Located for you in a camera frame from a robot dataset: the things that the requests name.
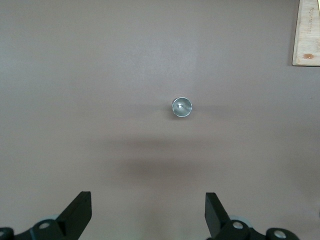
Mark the brown paper table cover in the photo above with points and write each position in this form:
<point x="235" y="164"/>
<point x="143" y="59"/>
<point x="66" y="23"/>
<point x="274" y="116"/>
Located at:
<point x="100" y="75"/>

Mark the steel jigger measuring cup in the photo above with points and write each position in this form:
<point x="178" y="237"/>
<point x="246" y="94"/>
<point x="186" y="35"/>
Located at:
<point x="182" y="107"/>

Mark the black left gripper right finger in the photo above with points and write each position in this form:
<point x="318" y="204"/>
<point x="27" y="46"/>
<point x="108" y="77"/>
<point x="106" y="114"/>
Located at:
<point x="217" y="220"/>

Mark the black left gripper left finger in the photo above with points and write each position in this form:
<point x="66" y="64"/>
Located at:
<point x="70" y="220"/>

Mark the wooden cutting board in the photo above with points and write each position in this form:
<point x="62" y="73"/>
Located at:
<point x="308" y="32"/>

